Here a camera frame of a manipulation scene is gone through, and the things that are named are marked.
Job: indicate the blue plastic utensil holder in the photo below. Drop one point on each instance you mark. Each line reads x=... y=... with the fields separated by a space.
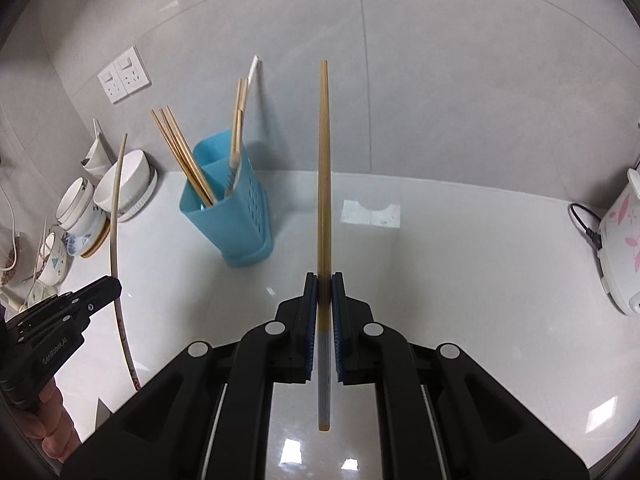
x=235 y=230

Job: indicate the wooden chopstick with grey end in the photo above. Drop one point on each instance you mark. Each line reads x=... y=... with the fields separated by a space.
x=324 y=185
x=184 y=155

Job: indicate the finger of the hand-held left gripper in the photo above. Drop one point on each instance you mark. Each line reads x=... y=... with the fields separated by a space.
x=97 y=295
x=50 y=307

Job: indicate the chopstick with red patterned end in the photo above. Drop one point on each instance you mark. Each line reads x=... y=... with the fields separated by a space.
x=114 y=240

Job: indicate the white floral rice cooker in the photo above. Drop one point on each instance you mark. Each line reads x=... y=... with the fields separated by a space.
x=622 y=250

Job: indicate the white wall socket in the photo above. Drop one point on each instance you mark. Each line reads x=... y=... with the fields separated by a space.
x=132 y=72
x=112 y=85

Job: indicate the white tape patch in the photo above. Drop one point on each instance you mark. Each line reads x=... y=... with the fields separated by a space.
x=370 y=214

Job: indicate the white ribbed plate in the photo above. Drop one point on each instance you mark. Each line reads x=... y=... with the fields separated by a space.
x=145 y=200

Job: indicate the white ceramic jug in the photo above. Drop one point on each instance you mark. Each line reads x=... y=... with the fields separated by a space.
x=97 y=152

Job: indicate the white plastic straw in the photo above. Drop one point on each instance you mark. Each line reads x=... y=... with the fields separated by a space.
x=253 y=67

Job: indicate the white bowl with dark rim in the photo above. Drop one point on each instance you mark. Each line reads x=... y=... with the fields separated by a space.
x=75 y=200

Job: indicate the blue patterned bowl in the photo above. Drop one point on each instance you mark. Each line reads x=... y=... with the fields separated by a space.
x=82 y=240

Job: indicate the person's left hand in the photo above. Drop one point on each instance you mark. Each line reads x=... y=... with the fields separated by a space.
x=52 y=425

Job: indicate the bowl with green triangle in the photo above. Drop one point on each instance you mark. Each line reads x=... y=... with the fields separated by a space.
x=52 y=265

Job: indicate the plain light wooden chopstick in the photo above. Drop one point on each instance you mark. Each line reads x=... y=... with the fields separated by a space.
x=196 y=155

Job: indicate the wooden chopstick with white label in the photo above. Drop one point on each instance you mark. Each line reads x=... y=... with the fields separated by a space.
x=191 y=155

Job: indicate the brown wooden chopstick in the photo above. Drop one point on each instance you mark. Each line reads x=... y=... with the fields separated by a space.
x=177 y=155

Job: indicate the large white bowl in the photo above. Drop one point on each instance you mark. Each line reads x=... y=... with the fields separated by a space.
x=125 y=180

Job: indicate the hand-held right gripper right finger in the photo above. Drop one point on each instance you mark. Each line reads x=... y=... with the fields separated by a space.
x=337 y=320

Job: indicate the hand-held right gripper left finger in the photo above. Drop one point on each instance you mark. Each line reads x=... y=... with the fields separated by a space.
x=311 y=320

